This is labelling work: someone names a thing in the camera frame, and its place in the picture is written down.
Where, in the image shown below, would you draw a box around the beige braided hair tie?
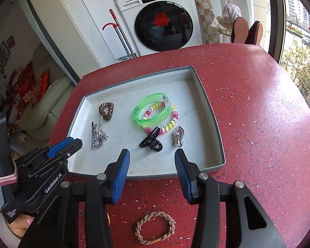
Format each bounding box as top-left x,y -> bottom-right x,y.
135,211 -> 175,244

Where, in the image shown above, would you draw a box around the red handled mop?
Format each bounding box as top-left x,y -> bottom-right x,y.
102,8 -> 137,59

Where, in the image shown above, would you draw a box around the person's left hand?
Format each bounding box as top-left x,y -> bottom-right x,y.
0,212 -> 36,240

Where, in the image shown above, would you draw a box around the grey cardboard tray box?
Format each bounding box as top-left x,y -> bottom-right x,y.
66,66 -> 226,180

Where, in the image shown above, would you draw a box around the black window frame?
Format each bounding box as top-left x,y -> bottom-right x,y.
266,0 -> 290,62

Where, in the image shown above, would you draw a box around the silver heart hair clip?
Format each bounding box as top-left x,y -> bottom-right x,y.
172,125 -> 184,148

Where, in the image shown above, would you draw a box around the checkered cloth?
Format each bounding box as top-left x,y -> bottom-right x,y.
192,0 -> 221,44

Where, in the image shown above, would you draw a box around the red gift bags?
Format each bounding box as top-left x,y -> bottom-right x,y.
6,61 -> 51,114

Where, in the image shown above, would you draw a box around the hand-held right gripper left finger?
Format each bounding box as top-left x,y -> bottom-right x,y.
18,148 -> 131,248

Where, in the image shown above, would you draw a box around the pink yellow spiral hair tie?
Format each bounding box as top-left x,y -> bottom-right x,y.
141,102 -> 179,135

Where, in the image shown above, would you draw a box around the cream sofa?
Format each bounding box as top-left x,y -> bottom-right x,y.
18,44 -> 75,141

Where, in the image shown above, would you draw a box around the white cabinet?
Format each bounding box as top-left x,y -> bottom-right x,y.
23,0 -> 119,83

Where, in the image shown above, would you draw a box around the white towel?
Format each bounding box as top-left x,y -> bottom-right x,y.
222,3 -> 243,22

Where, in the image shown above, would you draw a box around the green glitter bangle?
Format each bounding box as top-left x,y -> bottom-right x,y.
132,92 -> 173,128

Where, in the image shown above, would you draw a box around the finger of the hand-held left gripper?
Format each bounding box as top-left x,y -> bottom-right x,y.
46,137 -> 76,159
54,139 -> 83,162

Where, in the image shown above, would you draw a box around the white washing machine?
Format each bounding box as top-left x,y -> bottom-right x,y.
114,0 -> 203,56

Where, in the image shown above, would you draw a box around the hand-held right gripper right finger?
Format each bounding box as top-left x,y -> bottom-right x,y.
174,148 -> 287,248

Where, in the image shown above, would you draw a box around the silver sparkly hair clip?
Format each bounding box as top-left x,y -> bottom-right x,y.
91,121 -> 109,149

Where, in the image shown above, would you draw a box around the pink elastic band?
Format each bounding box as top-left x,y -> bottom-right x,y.
0,169 -> 18,186

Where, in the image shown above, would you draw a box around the brown spiral hair tie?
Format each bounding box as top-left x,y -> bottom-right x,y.
99,102 -> 114,121

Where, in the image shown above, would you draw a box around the black claw hair clip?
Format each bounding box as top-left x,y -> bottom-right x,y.
139,126 -> 163,152

